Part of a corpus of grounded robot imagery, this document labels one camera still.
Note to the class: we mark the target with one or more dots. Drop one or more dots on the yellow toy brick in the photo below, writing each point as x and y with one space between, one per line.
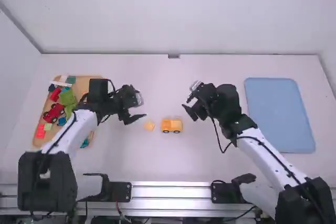
149 126

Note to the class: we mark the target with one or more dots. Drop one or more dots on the tan tray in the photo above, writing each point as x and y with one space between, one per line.
82 85

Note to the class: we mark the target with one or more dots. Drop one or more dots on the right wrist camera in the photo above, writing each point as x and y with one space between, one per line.
196 86

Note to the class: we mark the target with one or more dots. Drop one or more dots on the red toy brick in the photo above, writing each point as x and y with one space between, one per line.
55 94

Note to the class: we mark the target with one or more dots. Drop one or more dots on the red toy car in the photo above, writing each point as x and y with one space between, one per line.
53 112

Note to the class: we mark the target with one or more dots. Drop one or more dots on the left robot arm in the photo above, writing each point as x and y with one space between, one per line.
78 127

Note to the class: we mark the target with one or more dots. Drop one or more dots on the light green toy brick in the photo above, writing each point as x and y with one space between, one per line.
47 127

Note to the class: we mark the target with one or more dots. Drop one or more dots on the teal toy brick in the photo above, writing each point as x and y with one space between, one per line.
85 144
71 79

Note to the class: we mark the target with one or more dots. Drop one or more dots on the yellow toy car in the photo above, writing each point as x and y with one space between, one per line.
172 125

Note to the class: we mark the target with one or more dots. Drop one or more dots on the blue toy brick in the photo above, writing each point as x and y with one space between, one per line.
52 88
62 121

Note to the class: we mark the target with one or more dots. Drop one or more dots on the silver rails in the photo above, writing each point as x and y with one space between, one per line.
170 195

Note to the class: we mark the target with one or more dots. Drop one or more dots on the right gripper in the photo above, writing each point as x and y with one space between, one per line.
207 103

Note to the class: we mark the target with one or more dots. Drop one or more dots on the white toy brick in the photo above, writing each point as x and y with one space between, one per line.
61 83

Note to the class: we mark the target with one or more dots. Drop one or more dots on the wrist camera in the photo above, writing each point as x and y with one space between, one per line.
138 99
196 86

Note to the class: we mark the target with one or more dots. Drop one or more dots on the pink toy brick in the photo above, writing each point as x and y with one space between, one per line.
41 131

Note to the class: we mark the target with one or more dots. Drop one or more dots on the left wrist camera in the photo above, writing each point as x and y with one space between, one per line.
138 99

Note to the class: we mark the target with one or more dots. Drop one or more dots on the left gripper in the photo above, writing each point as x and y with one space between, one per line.
124 98

